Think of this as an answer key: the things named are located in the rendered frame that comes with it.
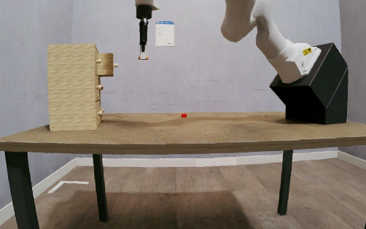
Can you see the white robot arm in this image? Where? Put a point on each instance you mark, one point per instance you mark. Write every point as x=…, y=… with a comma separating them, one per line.
x=291, y=61

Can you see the light wood chest of drawers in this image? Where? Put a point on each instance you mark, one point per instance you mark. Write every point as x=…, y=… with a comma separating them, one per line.
x=71, y=87

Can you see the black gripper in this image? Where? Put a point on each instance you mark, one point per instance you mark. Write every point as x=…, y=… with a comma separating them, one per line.
x=142, y=12

